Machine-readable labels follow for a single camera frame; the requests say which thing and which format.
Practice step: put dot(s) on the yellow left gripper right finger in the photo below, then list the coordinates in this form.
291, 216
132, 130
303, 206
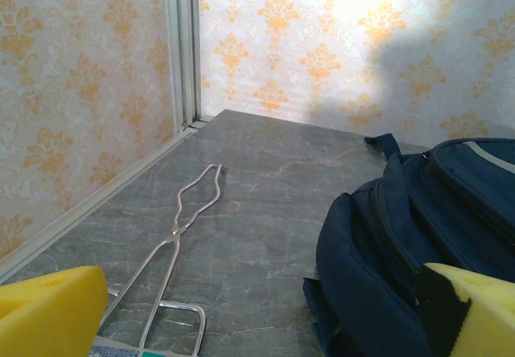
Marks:
487, 317

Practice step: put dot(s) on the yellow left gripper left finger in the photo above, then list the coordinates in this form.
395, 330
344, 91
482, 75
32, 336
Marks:
48, 313

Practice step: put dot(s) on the navy blue backpack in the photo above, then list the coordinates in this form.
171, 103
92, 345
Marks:
382, 244

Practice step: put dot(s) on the small green white packet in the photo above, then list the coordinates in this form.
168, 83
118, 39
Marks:
120, 349

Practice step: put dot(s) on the aluminium table edge rail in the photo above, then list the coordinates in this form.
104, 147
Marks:
92, 202

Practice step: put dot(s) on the aluminium frame post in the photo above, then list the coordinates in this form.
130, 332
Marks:
183, 43

